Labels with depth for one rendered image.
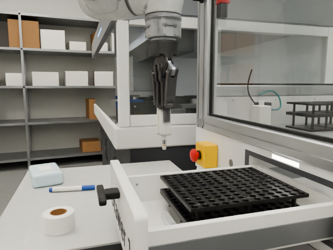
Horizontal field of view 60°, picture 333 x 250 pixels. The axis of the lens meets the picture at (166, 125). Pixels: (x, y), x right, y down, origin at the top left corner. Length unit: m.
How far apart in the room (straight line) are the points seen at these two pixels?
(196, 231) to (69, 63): 4.30
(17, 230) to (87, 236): 0.17
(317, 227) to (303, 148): 0.14
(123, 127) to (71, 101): 3.34
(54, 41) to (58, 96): 0.87
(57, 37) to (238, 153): 3.62
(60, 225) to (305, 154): 0.53
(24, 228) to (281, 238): 0.56
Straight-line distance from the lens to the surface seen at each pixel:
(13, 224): 0.81
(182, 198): 0.50
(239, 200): 0.51
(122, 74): 1.29
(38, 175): 1.03
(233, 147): 0.81
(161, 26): 0.71
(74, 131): 4.67
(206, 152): 0.88
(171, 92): 0.70
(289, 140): 0.62
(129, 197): 0.43
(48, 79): 4.23
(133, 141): 1.32
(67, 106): 4.62
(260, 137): 0.71
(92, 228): 0.73
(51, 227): 0.72
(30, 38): 4.19
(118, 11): 0.79
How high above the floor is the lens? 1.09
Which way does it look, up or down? 8 degrees down
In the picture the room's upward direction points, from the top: straight up
